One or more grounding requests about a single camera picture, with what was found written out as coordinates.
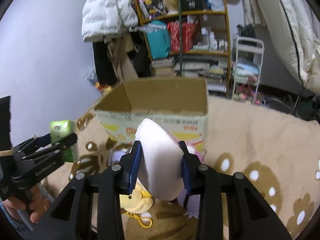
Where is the green tissue pack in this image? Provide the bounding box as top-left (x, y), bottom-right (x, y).
top-left (50, 120), bottom-right (79, 163)

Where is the yellow bear plush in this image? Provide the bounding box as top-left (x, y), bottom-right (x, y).
top-left (120, 180), bottom-right (154, 229)

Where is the white soft cushion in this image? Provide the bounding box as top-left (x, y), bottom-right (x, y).
top-left (135, 118), bottom-right (183, 201)

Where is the purple haired plush doll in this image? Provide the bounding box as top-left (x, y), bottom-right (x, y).
top-left (111, 144), bottom-right (205, 219)

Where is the person's left hand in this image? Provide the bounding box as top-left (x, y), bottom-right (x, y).
top-left (2, 184), bottom-right (50, 224)

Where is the beige patterned rug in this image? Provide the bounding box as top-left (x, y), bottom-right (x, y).
top-left (39, 96), bottom-right (320, 240)

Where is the beige hanging coat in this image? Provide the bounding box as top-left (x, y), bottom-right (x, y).
top-left (108, 33), bottom-right (138, 82)

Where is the open cardboard box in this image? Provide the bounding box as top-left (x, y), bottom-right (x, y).
top-left (94, 76), bottom-right (208, 152)

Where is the stack of books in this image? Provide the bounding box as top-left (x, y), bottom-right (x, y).
top-left (151, 57), bottom-right (176, 76)

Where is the white puffer jacket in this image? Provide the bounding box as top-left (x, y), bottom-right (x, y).
top-left (81, 0), bottom-right (138, 43)

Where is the teal bag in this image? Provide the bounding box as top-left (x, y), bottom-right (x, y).
top-left (145, 21), bottom-right (170, 60)

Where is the white rolling cart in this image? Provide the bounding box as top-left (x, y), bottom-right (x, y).
top-left (232, 36), bottom-right (265, 105)

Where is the green pole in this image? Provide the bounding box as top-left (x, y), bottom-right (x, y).
top-left (178, 0), bottom-right (183, 76)

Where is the wooden bookshelf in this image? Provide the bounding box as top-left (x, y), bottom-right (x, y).
top-left (135, 0), bottom-right (231, 96)

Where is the red gift bag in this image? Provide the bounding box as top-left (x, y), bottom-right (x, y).
top-left (167, 21), bottom-right (199, 52)

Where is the black box with 40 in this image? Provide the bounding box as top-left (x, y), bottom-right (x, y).
top-left (180, 0), bottom-right (206, 11)

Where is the cream duvet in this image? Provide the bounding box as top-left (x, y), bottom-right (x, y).
top-left (242, 0), bottom-right (319, 93)

